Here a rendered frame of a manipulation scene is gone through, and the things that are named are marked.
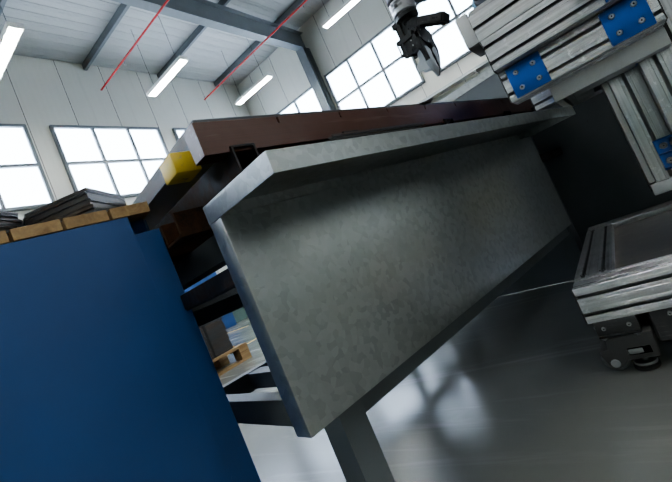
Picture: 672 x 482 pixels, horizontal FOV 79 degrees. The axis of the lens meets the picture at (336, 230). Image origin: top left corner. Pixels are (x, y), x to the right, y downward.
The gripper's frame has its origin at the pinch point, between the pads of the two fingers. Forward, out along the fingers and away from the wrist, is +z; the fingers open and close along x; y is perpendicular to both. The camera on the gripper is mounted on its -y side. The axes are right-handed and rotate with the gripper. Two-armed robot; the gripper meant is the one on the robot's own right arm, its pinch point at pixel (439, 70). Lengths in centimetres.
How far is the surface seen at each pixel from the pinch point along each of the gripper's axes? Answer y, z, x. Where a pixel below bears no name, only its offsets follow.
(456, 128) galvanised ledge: -14.7, 24.2, 37.4
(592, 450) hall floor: -14, 91, 40
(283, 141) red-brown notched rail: 6, 14, 63
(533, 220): 0, 52, -17
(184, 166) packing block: 15, 12, 80
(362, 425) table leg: 11, 69, 68
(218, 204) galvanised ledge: 2, 24, 84
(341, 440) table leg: 14, 69, 72
